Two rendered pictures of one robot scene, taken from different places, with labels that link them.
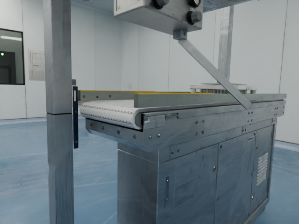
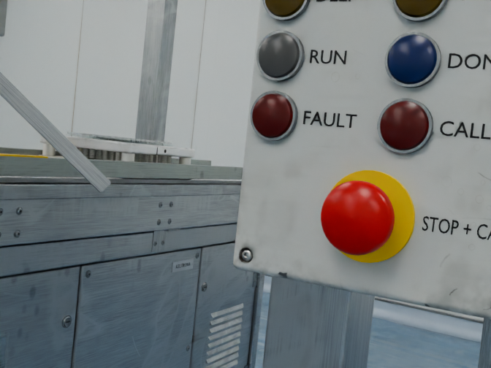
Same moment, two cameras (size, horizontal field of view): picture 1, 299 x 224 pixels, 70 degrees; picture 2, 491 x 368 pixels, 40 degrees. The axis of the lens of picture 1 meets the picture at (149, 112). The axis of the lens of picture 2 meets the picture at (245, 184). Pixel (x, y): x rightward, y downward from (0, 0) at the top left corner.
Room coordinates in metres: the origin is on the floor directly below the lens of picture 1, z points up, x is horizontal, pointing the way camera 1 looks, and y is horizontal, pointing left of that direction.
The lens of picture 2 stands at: (-0.47, -0.20, 0.88)
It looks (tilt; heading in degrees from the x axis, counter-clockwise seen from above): 3 degrees down; 343
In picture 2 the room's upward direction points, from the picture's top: 6 degrees clockwise
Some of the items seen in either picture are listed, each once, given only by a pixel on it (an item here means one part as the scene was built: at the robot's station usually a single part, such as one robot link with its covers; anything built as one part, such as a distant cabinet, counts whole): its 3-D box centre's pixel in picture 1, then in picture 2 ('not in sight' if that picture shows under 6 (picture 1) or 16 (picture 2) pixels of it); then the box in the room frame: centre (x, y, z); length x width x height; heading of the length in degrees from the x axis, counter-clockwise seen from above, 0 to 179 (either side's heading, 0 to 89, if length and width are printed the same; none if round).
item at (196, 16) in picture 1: (195, 15); not in sight; (0.55, -0.11, 1.03); 0.03 x 0.03 x 0.04; 45
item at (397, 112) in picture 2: not in sight; (403, 125); (-0.13, -0.39, 0.90); 0.03 x 0.01 x 0.03; 45
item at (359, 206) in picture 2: not in sight; (364, 216); (-0.13, -0.37, 0.85); 0.04 x 0.04 x 0.04; 45
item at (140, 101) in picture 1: (247, 97); (155, 170); (0.95, -0.43, 0.82); 1.32 x 0.02 x 0.03; 135
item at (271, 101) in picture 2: not in sight; (272, 115); (-0.08, -0.33, 0.90); 0.03 x 0.01 x 0.03; 45
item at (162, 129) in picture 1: (218, 111); (105, 199); (1.05, -0.35, 0.74); 1.30 x 0.29 x 0.10; 135
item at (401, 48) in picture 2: not in sight; (411, 59); (-0.13, -0.39, 0.94); 0.03 x 0.01 x 0.03; 45
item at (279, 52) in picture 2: not in sight; (278, 55); (-0.08, -0.33, 0.94); 0.03 x 0.01 x 0.03; 45
